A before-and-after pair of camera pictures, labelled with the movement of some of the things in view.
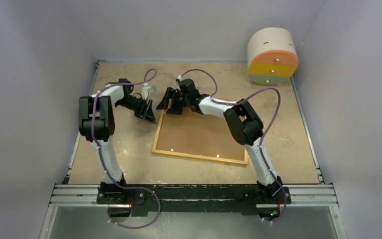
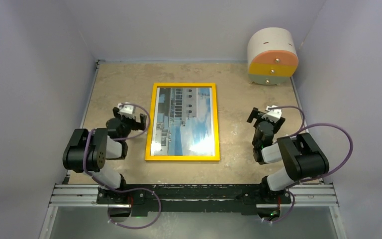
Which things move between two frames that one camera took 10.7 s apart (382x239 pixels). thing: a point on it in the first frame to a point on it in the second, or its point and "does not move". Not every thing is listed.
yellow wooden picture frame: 227,160 to 151,114
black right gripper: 174,109 to 276,125
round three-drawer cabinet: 272,56 does not move
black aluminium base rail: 162,199 does not move
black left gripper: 147,115 to 136,125
